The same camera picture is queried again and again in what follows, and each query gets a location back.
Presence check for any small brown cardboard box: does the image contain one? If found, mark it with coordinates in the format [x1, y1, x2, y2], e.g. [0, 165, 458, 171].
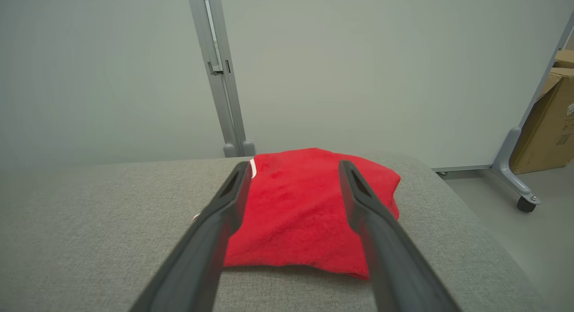
[555, 49, 574, 69]

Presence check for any large brown cardboard box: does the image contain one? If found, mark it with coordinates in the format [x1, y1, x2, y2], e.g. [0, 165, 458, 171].
[510, 68, 574, 175]

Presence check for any grey partition bottom rail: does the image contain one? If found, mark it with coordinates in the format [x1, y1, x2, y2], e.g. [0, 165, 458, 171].
[433, 164, 494, 174]

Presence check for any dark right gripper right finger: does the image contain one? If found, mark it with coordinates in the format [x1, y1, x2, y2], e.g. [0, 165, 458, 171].
[339, 160, 462, 312]

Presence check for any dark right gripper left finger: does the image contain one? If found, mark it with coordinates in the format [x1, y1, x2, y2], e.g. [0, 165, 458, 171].
[130, 161, 252, 312]

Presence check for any grey partition post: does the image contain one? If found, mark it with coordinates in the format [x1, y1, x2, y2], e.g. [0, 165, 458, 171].
[186, 0, 237, 158]
[205, 0, 256, 156]

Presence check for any grey partition leg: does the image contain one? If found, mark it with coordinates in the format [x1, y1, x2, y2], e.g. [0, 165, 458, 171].
[491, 12, 574, 205]

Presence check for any black caster wheel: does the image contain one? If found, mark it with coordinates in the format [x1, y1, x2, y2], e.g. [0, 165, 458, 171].
[517, 195, 537, 213]

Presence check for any red Bulls 23 jersey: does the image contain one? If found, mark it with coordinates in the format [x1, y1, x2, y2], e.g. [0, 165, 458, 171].
[194, 147, 401, 280]

